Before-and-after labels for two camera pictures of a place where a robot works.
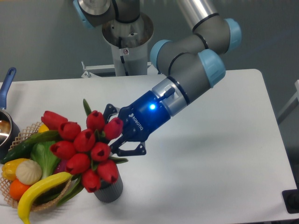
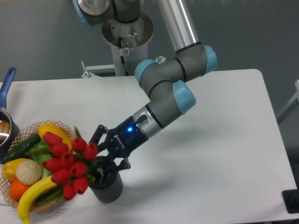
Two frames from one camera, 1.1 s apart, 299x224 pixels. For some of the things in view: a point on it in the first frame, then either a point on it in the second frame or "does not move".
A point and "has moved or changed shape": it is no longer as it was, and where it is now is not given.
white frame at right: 294,103 does not move
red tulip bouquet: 84,149 has moved or changed shape
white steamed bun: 28,172 does not move
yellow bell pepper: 9,168 does not move
